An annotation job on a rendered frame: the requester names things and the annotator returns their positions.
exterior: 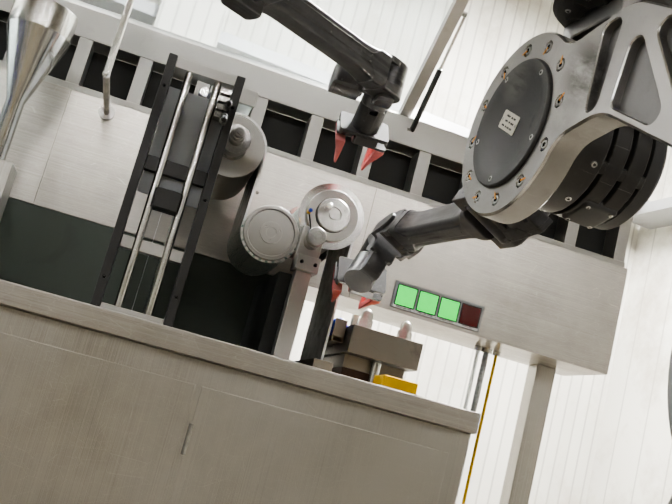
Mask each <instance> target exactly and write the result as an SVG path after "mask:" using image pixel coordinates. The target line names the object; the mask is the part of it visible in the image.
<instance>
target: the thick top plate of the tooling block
mask: <svg viewBox="0 0 672 504"><path fill-rule="evenodd" d="M422 349H423V344H421V343H417V342H414V341H410V340H407V339H403V338H400V337H397V336H393V335H390V334H386V333H383V332H379V331H376V330H373V329H369V328H366V327H362V326H359V325H356V324H354V325H350V326H347V328H346V331H345V334H344V338H343V342H342V343H337V344H334V346H326V350H325V354H324V357H327V356H334V355H341V354H348V355H352V356H355V357H359V358H362V359H366V360H369V361H372V360H374V361H378V362H381V363H382V364H383V365H387V366H390V367H394V368H397V369H401V370H404V371H405V372H412V371H417V370H418V366H419V361H420V357H421V353H422Z"/></svg>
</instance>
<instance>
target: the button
mask: <svg viewBox="0 0 672 504"><path fill-rule="evenodd" d="M373 383H374V384H381V385H384V386H388V387H391V388H395V389H398V390H402V391H406V392H409V393H413V394H416V393H417V388H418V384H417V383H414V382H410V381H407V380H403V379H400V378H396V377H393V376H389V375H375V376H374V379H373Z"/></svg>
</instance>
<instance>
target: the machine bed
mask: <svg viewBox="0 0 672 504"><path fill-rule="evenodd" d="M0 305H3V306H7V307H11V308H14V309H18V310H22V311H25V312H29V313H33V314H36V315H40V316H43V317H47V318H51V319H54V320H58V321H62V322H65V323H69V324H73V325H76V326H80V327H83V328H87V329H91V330H94V331H98V332H102V333H105V334H109V335H113V336H116V337H120V338H123V339H127V340H131V341H134V342H138V343H142V344H145V345H149V346H153V347H156V348H160V349H164V350H167V351H171V352H174V353H178V354H182V355H185V356H189V357H193V358H196V359H200V360H204V361H207V362H211V363H214V364H218V365H222V366H225V367H229V368H233V369H236V370H240V371H244V372H247V373H251V374H254V375H258V376H262V377H265V378H269V379H273V380H276V381H280V382H284V383H287V384H291V385H294V386H298V387H302V388H305V389H309V390H313V391H316V392H320V393H324V394H327V395H331V396H334V397H338V398H342V399H345V400H349V401H353V402H356V403H360V404H364V405H367V406H371V407H374V408H378V409H382V410H385V411H389V412H393V413H396V414H400V415H404V416H407V417H411V418H414V419H418V420H422V421H425V422H429V423H433V424H436V425H440V426H444V427H447V428H451V429H455V430H458V431H462V432H465V433H469V434H477V430H478V426H479V421H480V417H481V414H480V413H477V412H473V411H470V410H466V409H463V408H459V407H456V406H452V405H449V404H445V403H441V402H438V401H434V400H431V399H427V398H424V397H420V396H416V395H413V394H409V393H406V392H402V391H399V390H395V389H391V388H388V387H384V386H381V385H377V384H374V383H370V382H366V381H363V380H359V379H356V378H352V377H349V376H345V375H341V374H338V373H334V372H331V371H327V370H324V369H320V368H316V367H313V366H309V365H306V364H302V363H299V362H295V361H291V360H288V359H284V358H281V357H277V356H274V355H270V354H266V353H263V352H259V351H256V350H252V349H249V348H245V347H241V346H238V345H234V344H231V343H227V342H224V341H220V340H216V339H213V338H209V337H206V336H202V335H199V334H195V333H191V332H188V331H184V330H181V329H177V328H174V327H170V326H166V325H163V324H159V323H156V322H152V321H149V320H145V319H141V318H138V317H134V316H131V315H127V314H124V313H120V312H117V311H113V310H109V309H106V308H102V307H99V306H95V305H92V304H88V303H84V302H81V301H77V300H74V299H70V298H67V297H63V296H59V295H56V294H52V293H49V292H45V291H42V290H38V289H34V288H31V287H27V286H24V285H20V284H17V283H13V282H9V281H6V280H2V279H0Z"/></svg>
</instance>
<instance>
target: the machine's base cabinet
mask: <svg viewBox="0 0 672 504"><path fill-rule="evenodd" d="M469 438H470V434H469V433H465V432H462V431H458V430H455V429H451V428H447V427H444V426H440V425H436V424H433V423H429V422H425V421H422V420H418V419H414V418H411V417H407V416H404V415H400V414H396V413H393V412H389V411H385V410H382V409H378V408H374V407H371V406H367V405H364V404H360V403H356V402H353V401H349V400H345V399H342V398H338V397H334V396H331V395H327V394H324V393H320V392H316V391H313V390H309V389H305V388H302V387H298V386H294V385H291V384H287V383H284V382H280V381H276V380H273V379H269V378H265V377H262V376H258V375H254V374H251V373H247V372H244V371H240V370H236V369H233V368H229V367H225V366H222V365H218V364H214V363H211V362H207V361H204V360H200V359H196V358H193V357H189V356H185V355H182V354H178V353H174V352H171V351H167V350H164V349H160V348H156V347H153V346H149V345H145V344H142V343H138V342H134V341H131V340H127V339H123V338H120V337H116V336H113V335H109V334H105V333H102V332H98V331H94V330H91V329H87V328H83V327H80V326H76V325H73V324H69V323H65V322H62V321H58V320H54V319H51V318H47V317H43V316H40V315H36V314H33V313H29V312H25V311H22V310H18V309H14V308H11V307H7V306H3V305H0V504H455V501H456V496H457V492H458V487H459V483H460V478H461V474H462V470H463V465H464V461H465V456H466V452H467V447H468V443H469Z"/></svg>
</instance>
